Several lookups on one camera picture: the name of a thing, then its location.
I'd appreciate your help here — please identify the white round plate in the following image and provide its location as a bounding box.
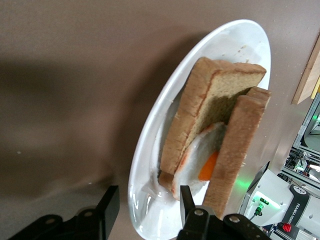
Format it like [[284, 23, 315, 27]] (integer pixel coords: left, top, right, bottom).
[[126, 19, 273, 240]]

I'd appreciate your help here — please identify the toy fried egg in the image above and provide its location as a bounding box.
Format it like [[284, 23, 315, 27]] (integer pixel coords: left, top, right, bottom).
[[171, 121, 227, 201]]

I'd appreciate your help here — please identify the bamboo cutting board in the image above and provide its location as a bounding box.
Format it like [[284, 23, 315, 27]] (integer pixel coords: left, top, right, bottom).
[[291, 33, 320, 106]]

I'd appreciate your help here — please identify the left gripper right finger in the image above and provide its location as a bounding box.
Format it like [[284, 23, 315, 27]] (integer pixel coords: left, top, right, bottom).
[[177, 184, 272, 240]]

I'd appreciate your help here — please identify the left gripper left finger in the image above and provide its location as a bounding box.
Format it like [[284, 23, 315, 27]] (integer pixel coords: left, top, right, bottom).
[[9, 184, 120, 240]]

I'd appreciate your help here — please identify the aluminium frame structure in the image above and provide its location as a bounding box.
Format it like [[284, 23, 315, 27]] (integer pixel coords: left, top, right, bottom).
[[281, 98, 320, 181]]

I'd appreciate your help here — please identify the brown bread slice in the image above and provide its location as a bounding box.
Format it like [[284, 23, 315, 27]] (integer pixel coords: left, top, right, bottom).
[[203, 86, 272, 221], [158, 56, 267, 187]]

